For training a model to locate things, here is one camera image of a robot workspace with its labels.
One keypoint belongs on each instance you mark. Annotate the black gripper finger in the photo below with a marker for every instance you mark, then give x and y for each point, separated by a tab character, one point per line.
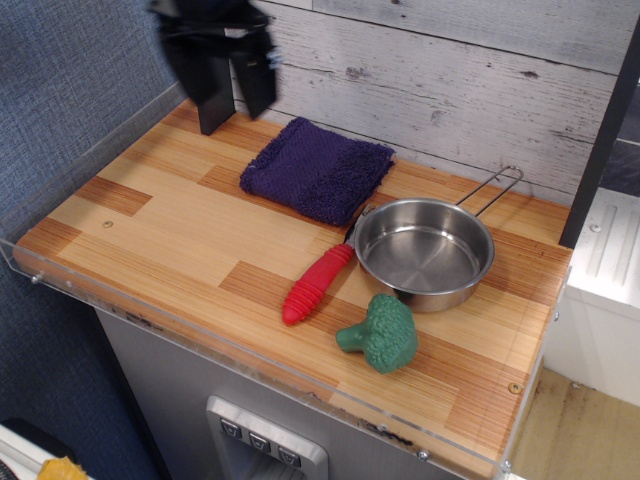
256	76
203	75

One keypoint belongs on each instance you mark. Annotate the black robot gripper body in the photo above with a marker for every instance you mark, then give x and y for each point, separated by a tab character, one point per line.
216	28

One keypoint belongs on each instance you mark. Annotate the purple terry cloth napkin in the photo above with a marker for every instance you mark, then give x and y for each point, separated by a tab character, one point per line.
319	173

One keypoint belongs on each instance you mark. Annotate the stainless steel pan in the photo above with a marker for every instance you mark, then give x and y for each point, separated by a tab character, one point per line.
428	253

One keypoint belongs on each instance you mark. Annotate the clear acrylic table guard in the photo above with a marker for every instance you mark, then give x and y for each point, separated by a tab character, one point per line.
149	224

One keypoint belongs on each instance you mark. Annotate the green toy broccoli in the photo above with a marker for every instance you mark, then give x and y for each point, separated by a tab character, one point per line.
387	337

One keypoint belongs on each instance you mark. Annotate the grey toy fridge cabinet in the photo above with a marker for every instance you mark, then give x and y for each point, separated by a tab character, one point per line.
172	384

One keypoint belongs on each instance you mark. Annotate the silver dispenser button panel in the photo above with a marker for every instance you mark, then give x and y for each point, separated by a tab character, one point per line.
251	447

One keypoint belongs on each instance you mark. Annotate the white cabinet on right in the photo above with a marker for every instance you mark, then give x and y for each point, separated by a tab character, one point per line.
594	337

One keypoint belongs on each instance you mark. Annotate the dark right shelf post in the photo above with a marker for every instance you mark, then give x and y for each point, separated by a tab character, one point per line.
615	113

